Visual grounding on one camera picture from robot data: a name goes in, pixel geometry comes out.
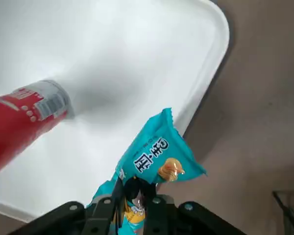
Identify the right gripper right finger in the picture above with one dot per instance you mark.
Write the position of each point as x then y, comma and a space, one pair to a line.
181, 220

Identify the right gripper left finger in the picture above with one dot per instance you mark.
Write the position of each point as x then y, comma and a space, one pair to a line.
76, 220

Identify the teal printed chips packet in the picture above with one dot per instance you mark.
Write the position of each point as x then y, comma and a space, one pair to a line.
156, 147

